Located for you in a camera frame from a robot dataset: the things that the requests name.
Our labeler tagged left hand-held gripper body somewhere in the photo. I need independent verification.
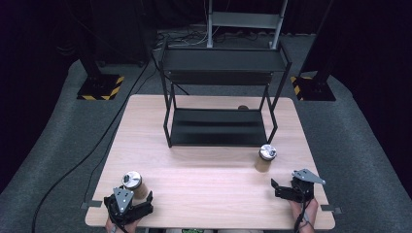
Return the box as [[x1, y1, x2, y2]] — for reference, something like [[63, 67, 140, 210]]
[[103, 186, 148, 226]]

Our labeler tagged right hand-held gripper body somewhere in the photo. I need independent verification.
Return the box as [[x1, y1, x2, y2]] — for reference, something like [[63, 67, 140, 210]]
[[289, 168, 326, 204]]

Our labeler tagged brown can with silver lid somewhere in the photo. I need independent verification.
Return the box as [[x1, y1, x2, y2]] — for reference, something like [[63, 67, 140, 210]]
[[120, 170, 150, 200], [254, 144, 278, 174]]

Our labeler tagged black metal shelf rack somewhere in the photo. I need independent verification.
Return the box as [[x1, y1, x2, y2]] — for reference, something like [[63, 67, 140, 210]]
[[157, 37, 293, 149]]

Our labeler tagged person's left hand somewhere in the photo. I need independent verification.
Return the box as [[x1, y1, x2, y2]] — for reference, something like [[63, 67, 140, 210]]
[[105, 216, 141, 233]]

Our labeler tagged person's right hand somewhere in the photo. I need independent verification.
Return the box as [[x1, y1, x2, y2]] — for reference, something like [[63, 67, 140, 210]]
[[289, 197, 319, 233]]

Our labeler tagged black stand with striped base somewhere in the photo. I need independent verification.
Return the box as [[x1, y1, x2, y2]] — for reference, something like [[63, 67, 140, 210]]
[[76, 32, 125, 102], [290, 48, 337, 102]]

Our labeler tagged grey metal stand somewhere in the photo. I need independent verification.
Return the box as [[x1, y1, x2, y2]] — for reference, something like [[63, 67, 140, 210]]
[[205, 0, 290, 50]]

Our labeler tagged left hand-held gripper cable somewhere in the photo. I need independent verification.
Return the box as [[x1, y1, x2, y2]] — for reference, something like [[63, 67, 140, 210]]
[[108, 207, 129, 233]]

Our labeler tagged hand-held gripper cable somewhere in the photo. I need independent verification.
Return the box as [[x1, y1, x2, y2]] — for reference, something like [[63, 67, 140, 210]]
[[292, 190, 316, 233], [108, 207, 129, 233]]

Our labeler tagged right hand-held gripper cable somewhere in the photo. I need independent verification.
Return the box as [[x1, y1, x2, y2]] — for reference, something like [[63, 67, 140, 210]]
[[292, 190, 316, 233]]

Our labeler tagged grey table bracket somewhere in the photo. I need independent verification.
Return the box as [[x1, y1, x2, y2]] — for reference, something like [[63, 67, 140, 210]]
[[80, 200, 103, 210], [320, 204, 343, 216]]

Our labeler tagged thin black floor cable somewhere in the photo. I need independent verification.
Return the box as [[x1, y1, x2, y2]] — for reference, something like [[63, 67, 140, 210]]
[[83, 72, 159, 205]]

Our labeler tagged thick black floor cable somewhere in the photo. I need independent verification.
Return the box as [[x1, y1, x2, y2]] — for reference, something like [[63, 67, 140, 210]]
[[30, 57, 154, 233]]

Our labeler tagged tangle of floor cables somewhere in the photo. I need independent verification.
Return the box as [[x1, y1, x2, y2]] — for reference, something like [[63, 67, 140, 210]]
[[154, 29, 209, 51]]

